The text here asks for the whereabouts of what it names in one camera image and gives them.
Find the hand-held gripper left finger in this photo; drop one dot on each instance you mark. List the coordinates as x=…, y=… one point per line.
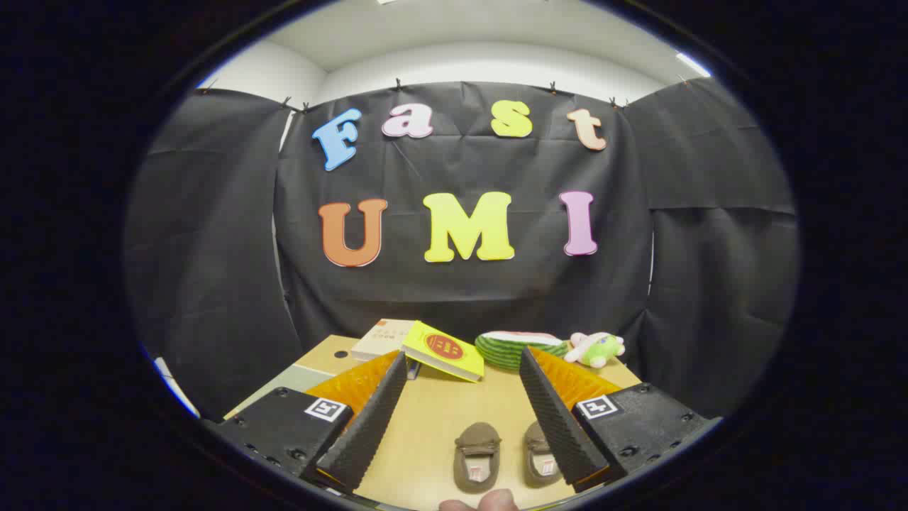
x=369, y=433

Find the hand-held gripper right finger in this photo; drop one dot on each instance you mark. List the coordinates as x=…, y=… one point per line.
x=560, y=426

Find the brown fuzzy shoe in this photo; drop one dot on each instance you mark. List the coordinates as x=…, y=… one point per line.
x=537, y=447
x=477, y=440

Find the pink and green plush toy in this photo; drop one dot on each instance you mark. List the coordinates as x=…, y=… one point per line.
x=599, y=348

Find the watermelon slice plush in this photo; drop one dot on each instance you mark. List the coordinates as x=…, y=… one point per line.
x=504, y=351

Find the beige book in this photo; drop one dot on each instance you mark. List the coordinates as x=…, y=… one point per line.
x=379, y=337

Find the yellow book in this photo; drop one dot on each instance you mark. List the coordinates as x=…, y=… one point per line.
x=443, y=351

